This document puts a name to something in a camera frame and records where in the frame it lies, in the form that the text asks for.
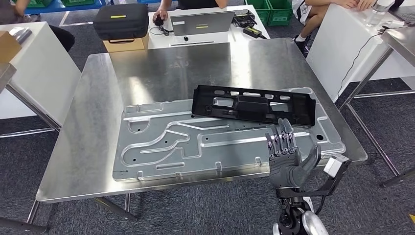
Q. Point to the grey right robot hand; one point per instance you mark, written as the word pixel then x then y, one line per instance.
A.
pixel 285 172

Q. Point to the stainless steel workbench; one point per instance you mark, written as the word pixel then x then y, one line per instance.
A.
pixel 97 113

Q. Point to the black carrying case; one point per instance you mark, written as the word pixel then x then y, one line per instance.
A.
pixel 121 26

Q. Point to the cardboard box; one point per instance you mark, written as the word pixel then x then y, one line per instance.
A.
pixel 126 47
pixel 8 47

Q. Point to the person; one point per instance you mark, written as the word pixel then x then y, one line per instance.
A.
pixel 194 3
pixel 311 16
pixel 61 37

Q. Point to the white floor tape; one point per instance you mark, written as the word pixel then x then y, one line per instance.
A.
pixel 77 23

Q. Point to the blue bench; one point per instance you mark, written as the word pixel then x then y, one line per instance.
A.
pixel 64 9

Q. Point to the stainless steel table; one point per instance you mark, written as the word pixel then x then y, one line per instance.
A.
pixel 6 76
pixel 402 42

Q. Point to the stamped sheet metal plate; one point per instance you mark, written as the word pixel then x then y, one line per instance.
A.
pixel 181 155

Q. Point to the grey laptop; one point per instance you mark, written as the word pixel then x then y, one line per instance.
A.
pixel 202 24

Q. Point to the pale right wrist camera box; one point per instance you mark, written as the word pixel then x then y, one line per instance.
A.
pixel 335 166

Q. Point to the flat silver device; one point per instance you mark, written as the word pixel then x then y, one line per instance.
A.
pixel 21 34

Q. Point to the clear plastic bottle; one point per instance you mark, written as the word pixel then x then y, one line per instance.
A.
pixel 377 14

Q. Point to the person's hand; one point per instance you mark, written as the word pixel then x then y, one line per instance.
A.
pixel 366 4
pixel 347 3
pixel 160 13

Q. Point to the yellow floor tape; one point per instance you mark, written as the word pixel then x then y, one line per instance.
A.
pixel 412 219

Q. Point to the black computer mouse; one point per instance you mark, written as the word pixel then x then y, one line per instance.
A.
pixel 159 22

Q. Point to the black plastic bumper part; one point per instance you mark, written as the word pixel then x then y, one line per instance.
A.
pixel 254 105

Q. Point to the black power adapter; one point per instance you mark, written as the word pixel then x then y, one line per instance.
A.
pixel 253 31

